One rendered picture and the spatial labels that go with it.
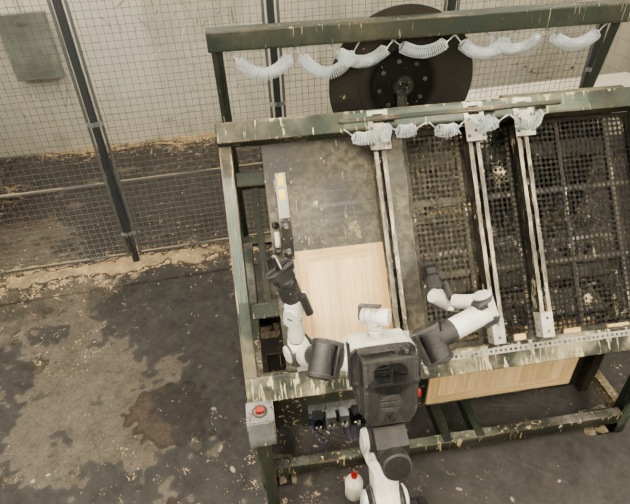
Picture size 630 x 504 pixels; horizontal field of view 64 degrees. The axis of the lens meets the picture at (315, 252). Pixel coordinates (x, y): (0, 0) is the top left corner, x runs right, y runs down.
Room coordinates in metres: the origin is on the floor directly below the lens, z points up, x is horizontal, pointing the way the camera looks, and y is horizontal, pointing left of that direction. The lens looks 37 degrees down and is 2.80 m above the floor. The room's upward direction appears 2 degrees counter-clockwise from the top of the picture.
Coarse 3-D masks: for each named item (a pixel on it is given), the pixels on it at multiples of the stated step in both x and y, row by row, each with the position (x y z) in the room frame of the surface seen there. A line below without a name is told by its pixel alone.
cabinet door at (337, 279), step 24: (312, 264) 1.92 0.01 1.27; (336, 264) 1.93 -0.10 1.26; (360, 264) 1.94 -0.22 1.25; (384, 264) 1.94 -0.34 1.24; (312, 288) 1.85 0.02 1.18; (336, 288) 1.86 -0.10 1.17; (360, 288) 1.86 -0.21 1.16; (384, 288) 1.86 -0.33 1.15; (336, 312) 1.78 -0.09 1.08; (312, 336) 1.70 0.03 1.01; (336, 336) 1.71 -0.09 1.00
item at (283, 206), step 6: (276, 174) 2.17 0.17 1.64; (282, 174) 2.17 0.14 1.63; (276, 180) 2.15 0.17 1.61; (276, 186) 2.13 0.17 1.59; (282, 186) 2.14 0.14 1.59; (276, 192) 2.14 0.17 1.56; (282, 204) 2.08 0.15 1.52; (288, 204) 2.08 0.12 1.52; (282, 210) 2.06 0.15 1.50; (288, 210) 2.06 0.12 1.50; (282, 216) 2.04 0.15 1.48; (288, 216) 2.05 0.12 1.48; (294, 264) 1.90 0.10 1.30; (294, 270) 1.88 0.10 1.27
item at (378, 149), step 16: (368, 112) 2.33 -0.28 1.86; (384, 112) 2.33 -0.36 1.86; (368, 128) 2.28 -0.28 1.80; (384, 128) 2.17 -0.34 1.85; (384, 144) 2.23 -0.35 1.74; (384, 160) 2.22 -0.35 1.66; (384, 176) 2.18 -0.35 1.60; (384, 192) 2.15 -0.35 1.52; (384, 208) 2.07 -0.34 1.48; (384, 224) 2.02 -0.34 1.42; (384, 240) 1.98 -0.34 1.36; (384, 256) 1.96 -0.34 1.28; (400, 272) 1.88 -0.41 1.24; (400, 288) 1.83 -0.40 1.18; (400, 304) 1.78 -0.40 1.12; (400, 320) 1.76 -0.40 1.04
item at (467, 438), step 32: (416, 224) 2.94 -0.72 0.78; (256, 288) 2.35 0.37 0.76; (608, 288) 2.20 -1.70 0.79; (256, 320) 2.05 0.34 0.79; (608, 320) 1.94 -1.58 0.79; (256, 352) 1.81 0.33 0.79; (576, 384) 1.96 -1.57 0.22; (608, 384) 1.99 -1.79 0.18; (288, 416) 1.76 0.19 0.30; (576, 416) 1.77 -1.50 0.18; (608, 416) 1.76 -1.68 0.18; (352, 448) 1.62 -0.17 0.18; (416, 448) 1.61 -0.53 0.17; (448, 448) 1.63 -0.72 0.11
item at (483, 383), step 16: (512, 368) 1.90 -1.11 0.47; (528, 368) 1.92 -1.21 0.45; (544, 368) 1.93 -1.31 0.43; (560, 368) 1.94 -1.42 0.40; (432, 384) 1.84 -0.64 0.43; (448, 384) 1.86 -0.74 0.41; (464, 384) 1.87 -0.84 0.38; (480, 384) 1.88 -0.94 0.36; (496, 384) 1.90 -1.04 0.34; (512, 384) 1.91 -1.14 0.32; (528, 384) 1.92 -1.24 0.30; (544, 384) 1.93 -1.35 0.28; (432, 400) 1.84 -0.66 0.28; (448, 400) 1.86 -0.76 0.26
